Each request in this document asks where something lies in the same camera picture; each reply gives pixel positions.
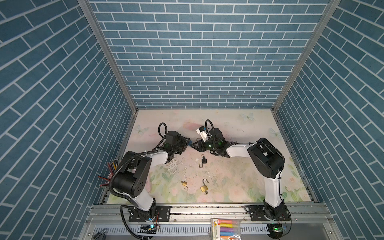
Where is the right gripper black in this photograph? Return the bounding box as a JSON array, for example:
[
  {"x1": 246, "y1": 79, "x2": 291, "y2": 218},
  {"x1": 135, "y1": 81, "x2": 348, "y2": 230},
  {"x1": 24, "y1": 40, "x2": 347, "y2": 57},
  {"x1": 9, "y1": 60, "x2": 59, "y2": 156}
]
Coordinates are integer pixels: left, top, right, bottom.
[{"x1": 189, "y1": 139, "x2": 219, "y2": 153}]

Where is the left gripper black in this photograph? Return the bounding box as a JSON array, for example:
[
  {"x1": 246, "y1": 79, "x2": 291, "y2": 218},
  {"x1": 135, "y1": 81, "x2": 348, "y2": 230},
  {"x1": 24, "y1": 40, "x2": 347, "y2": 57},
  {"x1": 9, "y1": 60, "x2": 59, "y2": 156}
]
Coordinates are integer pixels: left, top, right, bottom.
[{"x1": 171, "y1": 135, "x2": 191, "y2": 155}]

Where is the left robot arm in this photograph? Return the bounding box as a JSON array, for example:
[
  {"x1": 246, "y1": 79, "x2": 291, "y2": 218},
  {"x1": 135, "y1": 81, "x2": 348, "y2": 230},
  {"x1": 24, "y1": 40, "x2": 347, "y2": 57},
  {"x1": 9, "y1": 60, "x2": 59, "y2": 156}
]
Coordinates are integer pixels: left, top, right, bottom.
[{"x1": 109, "y1": 123, "x2": 190, "y2": 213}]

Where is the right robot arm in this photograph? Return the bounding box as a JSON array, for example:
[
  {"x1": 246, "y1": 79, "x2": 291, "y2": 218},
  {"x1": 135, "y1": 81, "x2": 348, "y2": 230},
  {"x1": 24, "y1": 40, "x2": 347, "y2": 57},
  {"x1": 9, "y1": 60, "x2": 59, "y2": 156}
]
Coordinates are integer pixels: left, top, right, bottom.
[{"x1": 191, "y1": 120, "x2": 288, "y2": 221}]

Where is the black padlock with key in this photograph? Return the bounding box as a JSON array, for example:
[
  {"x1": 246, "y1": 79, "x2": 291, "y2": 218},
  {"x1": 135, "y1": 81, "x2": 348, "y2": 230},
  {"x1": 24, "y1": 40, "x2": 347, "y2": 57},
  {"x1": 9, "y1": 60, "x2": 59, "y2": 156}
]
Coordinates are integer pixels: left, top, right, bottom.
[{"x1": 199, "y1": 155, "x2": 208, "y2": 168}]

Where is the small brass padlock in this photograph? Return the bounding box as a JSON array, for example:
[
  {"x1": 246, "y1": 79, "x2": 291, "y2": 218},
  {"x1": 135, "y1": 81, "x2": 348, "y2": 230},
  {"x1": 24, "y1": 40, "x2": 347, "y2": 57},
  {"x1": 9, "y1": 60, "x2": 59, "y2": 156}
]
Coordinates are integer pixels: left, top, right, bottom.
[{"x1": 181, "y1": 181, "x2": 188, "y2": 190}]

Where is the large brass padlock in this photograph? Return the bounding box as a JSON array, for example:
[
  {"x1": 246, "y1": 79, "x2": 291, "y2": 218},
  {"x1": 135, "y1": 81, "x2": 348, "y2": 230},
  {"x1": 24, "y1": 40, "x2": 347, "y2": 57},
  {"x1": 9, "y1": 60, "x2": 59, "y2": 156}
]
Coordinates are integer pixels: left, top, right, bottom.
[{"x1": 200, "y1": 179, "x2": 209, "y2": 195}]

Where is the pink pencil cup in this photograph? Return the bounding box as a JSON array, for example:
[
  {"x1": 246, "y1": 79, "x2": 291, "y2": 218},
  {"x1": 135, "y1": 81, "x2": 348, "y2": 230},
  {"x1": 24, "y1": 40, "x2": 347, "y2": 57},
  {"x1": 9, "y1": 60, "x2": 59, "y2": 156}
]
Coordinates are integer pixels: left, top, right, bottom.
[{"x1": 98, "y1": 159, "x2": 119, "y2": 188}]

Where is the highlighter marker pack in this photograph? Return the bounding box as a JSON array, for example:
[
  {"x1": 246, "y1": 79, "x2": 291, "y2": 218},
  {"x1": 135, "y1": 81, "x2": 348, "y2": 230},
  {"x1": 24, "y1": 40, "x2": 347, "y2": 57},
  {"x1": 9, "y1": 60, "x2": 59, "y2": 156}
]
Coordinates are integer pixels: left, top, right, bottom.
[{"x1": 211, "y1": 218, "x2": 242, "y2": 240}]

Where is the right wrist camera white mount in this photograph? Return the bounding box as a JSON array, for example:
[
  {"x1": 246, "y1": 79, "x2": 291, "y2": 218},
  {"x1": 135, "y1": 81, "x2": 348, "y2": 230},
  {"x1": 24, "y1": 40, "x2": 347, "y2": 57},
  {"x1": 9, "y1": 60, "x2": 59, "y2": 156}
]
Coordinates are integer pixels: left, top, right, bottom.
[{"x1": 196, "y1": 126, "x2": 210, "y2": 142}]

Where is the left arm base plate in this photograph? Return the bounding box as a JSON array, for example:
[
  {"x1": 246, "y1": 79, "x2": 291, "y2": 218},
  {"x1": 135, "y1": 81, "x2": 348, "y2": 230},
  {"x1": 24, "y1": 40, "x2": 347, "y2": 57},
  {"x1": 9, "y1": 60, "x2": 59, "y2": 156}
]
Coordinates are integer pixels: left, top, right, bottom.
[{"x1": 129, "y1": 206, "x2": 171, "y2": 223}]

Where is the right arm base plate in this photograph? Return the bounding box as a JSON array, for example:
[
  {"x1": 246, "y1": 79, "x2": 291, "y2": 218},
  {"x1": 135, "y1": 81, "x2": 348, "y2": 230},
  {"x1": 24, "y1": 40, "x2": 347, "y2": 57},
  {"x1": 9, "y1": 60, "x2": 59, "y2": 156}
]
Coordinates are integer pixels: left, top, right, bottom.
[{"x1": 245, "y1": 204, "x2": 292, "y2": 222}]

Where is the aluminium rail frame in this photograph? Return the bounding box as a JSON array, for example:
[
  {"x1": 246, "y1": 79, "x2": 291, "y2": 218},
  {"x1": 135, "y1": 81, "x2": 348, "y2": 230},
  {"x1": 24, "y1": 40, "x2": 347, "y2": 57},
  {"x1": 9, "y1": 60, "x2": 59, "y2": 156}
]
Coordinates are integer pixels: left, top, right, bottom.
[{"x1": 79, "y1": 202, "x2": 342, "y2": 240}]

